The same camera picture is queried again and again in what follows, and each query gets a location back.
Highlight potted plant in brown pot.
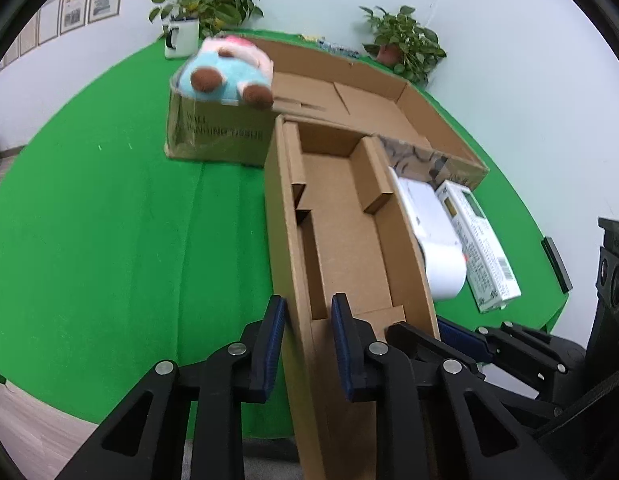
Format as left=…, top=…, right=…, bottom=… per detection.
left=359, top=5, right=447, bottom=86

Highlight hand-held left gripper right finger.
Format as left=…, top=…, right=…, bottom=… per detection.
left=331, top=292, right=566, bottom=480

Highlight white paper roll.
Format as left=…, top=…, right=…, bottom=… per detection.
left=388, top=166, right=467, bottom=302

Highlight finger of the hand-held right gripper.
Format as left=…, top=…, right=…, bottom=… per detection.
left=436, top=315, right=586, bottom=402
left=386, top=322, right=563, bottom=428

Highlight green tablecloth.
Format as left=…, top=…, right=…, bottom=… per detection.
left=0, top=28, right=573, bottom=441

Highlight large open cardboard box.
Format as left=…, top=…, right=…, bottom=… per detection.
left=164, top=35, right=491, bottom=193

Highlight flat black device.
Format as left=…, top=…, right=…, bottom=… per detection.
left=540, top=236, right=573, bottom=295

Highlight white enamel mug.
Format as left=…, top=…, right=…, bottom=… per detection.
left=164, top=18, right=200, bottom=60

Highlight white and green carton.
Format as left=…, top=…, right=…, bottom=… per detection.
left=435, top=179, right=521, bottom=314

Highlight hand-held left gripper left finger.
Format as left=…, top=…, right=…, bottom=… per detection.
left=57, top=294, right=287, bottom=480

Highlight colourful printed packets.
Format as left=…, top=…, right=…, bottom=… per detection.
left=298, top=34, right=366, bottom=59

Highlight blue and pink plush toy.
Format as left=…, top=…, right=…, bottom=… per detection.
left=176, top=34, right=276, bottom=111

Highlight narrow cardboard box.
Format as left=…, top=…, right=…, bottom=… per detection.
left=264, top=114, right=441, bottom=480

